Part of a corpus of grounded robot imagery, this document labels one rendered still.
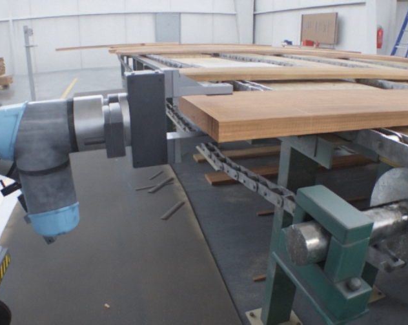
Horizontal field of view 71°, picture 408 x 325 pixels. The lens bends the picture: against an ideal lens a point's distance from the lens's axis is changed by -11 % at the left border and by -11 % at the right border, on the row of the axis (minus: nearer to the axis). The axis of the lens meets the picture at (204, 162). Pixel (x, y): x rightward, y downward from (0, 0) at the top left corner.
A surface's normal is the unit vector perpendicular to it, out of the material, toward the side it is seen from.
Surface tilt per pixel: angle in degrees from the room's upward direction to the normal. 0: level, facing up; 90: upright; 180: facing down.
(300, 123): 90
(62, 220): 93
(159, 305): 0
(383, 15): 90
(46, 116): 53
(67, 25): 86
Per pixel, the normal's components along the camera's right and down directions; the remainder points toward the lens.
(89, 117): 0.27, -0.14
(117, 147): 0.31, 0.35
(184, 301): 0.00, -0.93
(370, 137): -0.95, 0.11
